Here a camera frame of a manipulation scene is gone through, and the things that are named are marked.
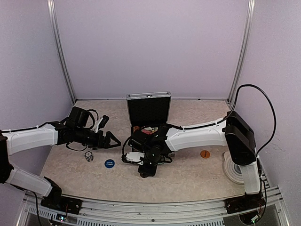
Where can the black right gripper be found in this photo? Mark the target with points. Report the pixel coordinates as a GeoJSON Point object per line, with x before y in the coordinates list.
{"type": "Point", "coordinates": [150, 172]}

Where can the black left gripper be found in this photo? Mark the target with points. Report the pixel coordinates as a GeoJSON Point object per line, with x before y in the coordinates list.
{"type": "Point", "coordinates": [99, 144]}

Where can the red playing card deck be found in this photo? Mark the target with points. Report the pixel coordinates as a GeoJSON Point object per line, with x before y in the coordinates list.
{"type": "Point", "coordinates": [149, 130]}

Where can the aluminium poker chip case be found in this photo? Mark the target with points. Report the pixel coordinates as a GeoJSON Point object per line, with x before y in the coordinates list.
{"type": "Point", "coordinates": [146, 109]}

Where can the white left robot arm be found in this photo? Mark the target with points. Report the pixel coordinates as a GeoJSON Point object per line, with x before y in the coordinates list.
{"type": "Point", "coordinates": [14, 141]}

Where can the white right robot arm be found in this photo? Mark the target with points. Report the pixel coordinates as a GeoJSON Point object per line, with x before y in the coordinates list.
{"type": "Point", "coordinates": [231, 131]}

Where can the blue round button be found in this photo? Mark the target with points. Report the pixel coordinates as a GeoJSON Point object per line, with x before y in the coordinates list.
{"type": "Point", "coordinates": [109, 163]}

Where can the black white chip stack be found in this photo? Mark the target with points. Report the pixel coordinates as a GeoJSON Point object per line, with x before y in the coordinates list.
{"type": "Point", "coordinates": [89, 156]}

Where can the red chip row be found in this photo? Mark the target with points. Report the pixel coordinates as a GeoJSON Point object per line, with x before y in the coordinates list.
{"type": "Point", "coordinates": [136, 128]}

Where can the orange round button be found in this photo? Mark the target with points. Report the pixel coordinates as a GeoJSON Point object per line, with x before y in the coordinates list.
{"type": "Point", "coordinates": [205, 154]}

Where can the grey striped plate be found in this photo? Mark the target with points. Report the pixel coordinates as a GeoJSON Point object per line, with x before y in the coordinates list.
{"type": "Point", "coordinates": [231, 169]}

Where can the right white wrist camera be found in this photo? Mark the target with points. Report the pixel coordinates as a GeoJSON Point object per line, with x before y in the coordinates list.
{"type": "Point", "coordinates": [135, 157]}

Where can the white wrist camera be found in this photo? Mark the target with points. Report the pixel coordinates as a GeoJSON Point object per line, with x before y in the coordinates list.
{"type": "Point", "coordinates": [135, 157]}
{"type": "Point", "coordinates": [100, 123]}

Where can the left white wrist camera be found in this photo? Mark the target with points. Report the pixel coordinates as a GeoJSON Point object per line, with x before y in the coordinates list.
{"type": "Point", "coordinates": [100, 123]}

